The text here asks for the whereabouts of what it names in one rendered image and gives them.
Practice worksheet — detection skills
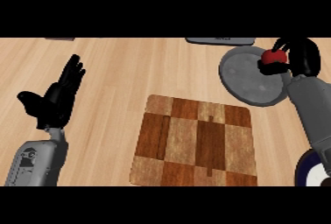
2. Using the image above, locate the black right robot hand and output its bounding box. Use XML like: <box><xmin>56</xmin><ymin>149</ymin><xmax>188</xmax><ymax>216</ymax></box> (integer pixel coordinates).
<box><xmin>257</xmin><ymin>37</ymin><xmax>322</xmax><ymax>78</ymax></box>

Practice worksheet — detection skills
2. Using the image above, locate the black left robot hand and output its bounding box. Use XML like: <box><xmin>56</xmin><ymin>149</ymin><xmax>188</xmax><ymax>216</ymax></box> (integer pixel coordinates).
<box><xmin>15</xmin><ymin>53</ymin><xmax>87</xmax><ymax>130</ymax></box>

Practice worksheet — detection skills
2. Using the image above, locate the red tomato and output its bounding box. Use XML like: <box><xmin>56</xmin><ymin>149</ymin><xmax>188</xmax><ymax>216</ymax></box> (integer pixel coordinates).
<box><xmin>262</xmin><ymin>49</ymin><xmax>288</xmax><ymax>66</ymax></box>

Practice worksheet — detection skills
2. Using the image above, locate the grey round pan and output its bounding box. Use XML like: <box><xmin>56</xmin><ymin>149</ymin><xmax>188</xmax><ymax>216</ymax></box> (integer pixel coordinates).
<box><xmin>219</xmin><ymin>45</ymin><xmax>294</xmax><ymax>108</ymax></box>

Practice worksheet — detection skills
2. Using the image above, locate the checkered wooden cutting board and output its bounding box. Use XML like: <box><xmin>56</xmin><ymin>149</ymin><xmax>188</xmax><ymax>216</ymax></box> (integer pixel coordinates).
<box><xmin>129</xmin><ymin>94</ymin><xmax>259</xmax><ymax>187</ymax></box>

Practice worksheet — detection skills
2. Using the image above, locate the grey flat appliance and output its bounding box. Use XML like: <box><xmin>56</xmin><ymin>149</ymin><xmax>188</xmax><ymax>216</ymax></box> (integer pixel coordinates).
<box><xmin>185</xmin><ymin>37</ymin><xmax>256</xmax><ymax>46</ymax></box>

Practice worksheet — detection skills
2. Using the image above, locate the dark blue rimmed white plate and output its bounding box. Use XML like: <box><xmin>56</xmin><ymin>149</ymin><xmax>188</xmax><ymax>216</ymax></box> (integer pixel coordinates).
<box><xmin>294</xmin><ymin>148</ymin><xmax>331</xmax><ymax>187</ymax></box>

